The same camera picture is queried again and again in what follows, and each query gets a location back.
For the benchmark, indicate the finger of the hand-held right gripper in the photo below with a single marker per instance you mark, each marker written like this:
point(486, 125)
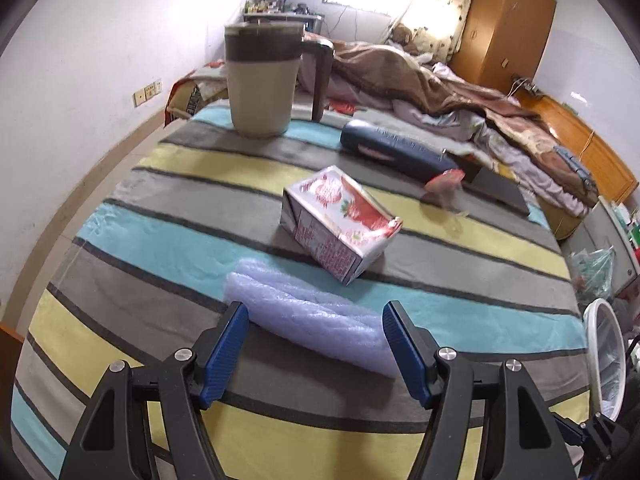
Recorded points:
point(607, 435)

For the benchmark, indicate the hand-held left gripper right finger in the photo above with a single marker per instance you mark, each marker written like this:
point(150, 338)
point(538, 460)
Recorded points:
point(407, 355)

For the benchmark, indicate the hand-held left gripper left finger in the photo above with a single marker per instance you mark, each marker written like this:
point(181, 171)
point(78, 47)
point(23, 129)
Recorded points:
point(225, 355)

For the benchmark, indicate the white trash bin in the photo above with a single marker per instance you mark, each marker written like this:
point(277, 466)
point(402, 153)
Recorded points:
point(607, 360)

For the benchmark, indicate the lavender bubble wrap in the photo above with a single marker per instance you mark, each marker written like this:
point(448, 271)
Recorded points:
point(310, 320)

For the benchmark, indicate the red and white carton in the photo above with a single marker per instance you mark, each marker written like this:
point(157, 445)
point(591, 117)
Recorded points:
point(340, 220)

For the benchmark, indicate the green plastic bag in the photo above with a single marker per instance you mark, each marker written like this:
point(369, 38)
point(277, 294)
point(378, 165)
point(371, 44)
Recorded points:
point(595, 275)

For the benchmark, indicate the striped tablecloth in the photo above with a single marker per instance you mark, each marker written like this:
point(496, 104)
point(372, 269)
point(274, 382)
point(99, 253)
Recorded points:
point(175, 200)

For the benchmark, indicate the clear red plastic wrapper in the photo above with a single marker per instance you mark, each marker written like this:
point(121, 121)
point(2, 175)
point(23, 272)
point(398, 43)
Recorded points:
point(442, 185)

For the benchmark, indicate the white cabinet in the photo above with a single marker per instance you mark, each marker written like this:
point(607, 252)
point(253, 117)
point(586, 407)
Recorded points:
point(620, 240)

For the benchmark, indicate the dark blue case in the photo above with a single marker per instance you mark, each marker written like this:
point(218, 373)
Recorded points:
point(395, 147)

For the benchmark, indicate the beige mug with brown lid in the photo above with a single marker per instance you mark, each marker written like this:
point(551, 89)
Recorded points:
point(260, 85)

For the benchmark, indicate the unmade bed with blankets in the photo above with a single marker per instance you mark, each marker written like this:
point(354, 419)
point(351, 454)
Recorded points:
point(400, 80)

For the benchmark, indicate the wooden headboard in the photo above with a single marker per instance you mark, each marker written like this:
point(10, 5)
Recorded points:
point(590, 140)

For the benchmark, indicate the power strip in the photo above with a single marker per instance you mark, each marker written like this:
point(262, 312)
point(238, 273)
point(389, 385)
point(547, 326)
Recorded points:
point(527, 87)

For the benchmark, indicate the brown teddy bear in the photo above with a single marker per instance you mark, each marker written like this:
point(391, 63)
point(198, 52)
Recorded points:
point(407, 37)

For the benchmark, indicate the cluttered desk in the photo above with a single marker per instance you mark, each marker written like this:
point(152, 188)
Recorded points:
point(285, 17)

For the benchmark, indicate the wooden wardrobe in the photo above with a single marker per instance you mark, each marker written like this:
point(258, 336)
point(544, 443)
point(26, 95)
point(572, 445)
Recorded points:
point(505, 25)

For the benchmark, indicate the patterned curtain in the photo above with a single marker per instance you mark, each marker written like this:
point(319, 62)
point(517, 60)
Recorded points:
point(440, 5)

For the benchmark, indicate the wall socket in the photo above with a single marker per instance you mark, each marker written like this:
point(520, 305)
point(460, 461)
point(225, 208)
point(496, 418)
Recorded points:
point(147, 92)

